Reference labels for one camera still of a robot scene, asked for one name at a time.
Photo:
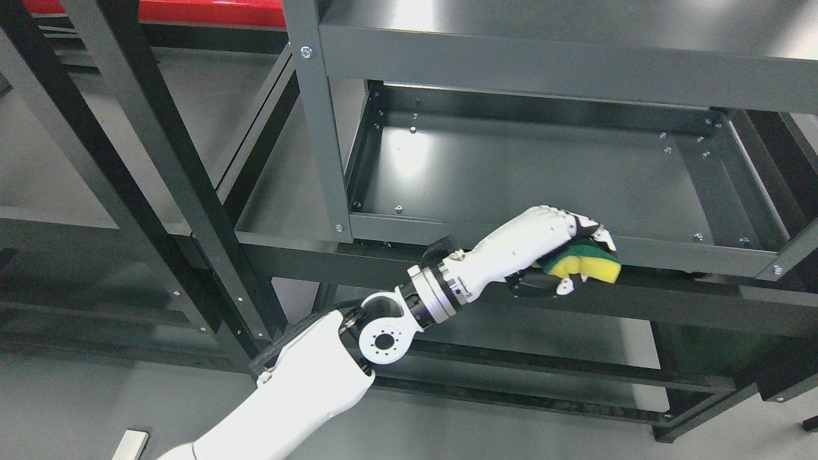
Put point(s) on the green yellow sponge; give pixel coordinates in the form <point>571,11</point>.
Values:
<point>586,258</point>

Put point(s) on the grey metal shelf unit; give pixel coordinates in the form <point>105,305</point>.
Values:
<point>688,128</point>

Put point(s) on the black metal shelf rack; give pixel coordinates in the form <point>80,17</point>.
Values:
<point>156,176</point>

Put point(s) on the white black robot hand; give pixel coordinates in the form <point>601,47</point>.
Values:
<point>517,245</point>

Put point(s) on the red bin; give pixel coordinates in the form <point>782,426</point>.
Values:
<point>255,14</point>

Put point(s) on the small white block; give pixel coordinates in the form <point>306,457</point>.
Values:
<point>131,446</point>

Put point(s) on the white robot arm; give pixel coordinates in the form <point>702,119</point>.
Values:
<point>322,373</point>

